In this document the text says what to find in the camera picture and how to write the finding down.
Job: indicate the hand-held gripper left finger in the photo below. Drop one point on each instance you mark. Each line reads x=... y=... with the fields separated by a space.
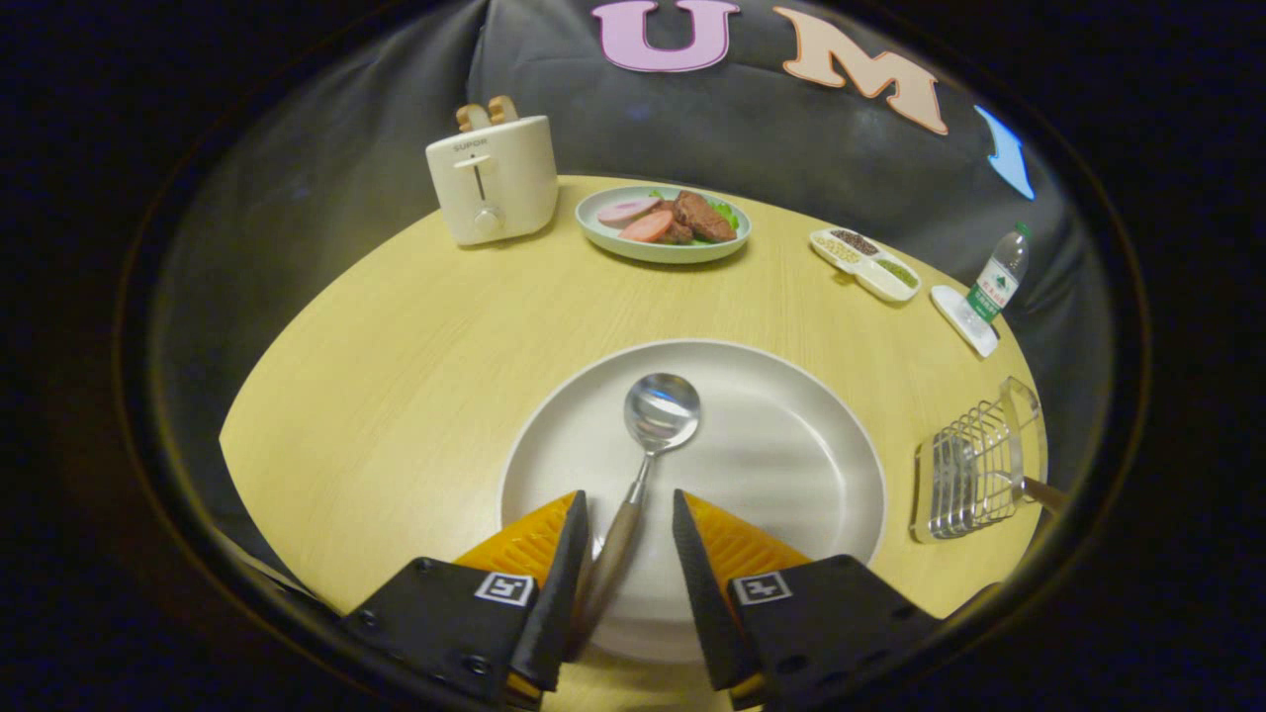
x=554 y=603

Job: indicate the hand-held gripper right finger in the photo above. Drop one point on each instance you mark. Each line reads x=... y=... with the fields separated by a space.
x=707 y=603

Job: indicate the large white plate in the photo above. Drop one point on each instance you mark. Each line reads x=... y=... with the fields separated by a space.
x=771 y=455

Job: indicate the pale green food plate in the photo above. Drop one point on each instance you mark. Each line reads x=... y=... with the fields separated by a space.
x=618 y=242

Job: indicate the white divided condiment dish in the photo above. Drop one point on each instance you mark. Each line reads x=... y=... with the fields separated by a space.
x=865 y=265

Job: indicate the pink ham slice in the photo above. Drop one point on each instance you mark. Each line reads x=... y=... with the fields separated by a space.
x=648 y=226
x=625 y=210

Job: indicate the white coaster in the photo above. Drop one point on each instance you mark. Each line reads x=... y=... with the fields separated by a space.
x=957 y=314

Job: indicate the brown steak piece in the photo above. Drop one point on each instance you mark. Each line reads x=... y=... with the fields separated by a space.
x=704 y=218

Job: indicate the green lettuce leaf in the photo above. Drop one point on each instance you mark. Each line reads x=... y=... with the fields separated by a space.
x=727 y=212

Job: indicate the cream toaster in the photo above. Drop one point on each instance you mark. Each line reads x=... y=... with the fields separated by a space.
x=495 y=188

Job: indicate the clear plastic water bottle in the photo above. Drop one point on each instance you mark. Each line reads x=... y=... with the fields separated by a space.
x=997 y=279

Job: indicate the toast slice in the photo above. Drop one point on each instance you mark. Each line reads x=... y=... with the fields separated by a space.
x=472 y=118
x=503 y=109

